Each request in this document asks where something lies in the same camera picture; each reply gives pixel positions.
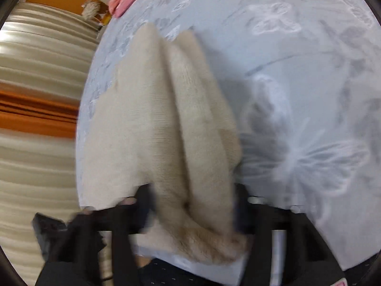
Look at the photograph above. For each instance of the light blue butterfly bedsheet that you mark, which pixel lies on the light blue butterfly bedsheet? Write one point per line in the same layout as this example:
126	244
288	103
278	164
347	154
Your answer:
297	80

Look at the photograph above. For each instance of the beige and orange striped curtain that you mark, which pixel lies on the beige and orange striped curtain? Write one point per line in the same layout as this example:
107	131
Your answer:
38	65

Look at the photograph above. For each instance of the person's dark dotted trousers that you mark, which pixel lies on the person's dark dotted trousers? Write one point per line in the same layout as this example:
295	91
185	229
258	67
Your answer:
184	275

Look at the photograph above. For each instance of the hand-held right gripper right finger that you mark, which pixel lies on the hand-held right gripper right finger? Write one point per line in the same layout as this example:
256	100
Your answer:
241	211

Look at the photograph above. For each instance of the small beige plush toy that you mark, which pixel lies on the small beige plush toy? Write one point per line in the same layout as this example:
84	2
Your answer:
90	9

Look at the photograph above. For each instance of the beige knit sweater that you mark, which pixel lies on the beige knit sweater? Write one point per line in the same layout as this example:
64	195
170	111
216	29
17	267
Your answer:
166	125

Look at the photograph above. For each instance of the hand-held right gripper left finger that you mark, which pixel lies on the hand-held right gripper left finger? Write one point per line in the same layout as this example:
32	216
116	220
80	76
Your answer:
145	205

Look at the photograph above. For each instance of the dark grey object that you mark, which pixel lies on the dark grey object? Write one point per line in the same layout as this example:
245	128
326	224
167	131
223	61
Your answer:
47	232

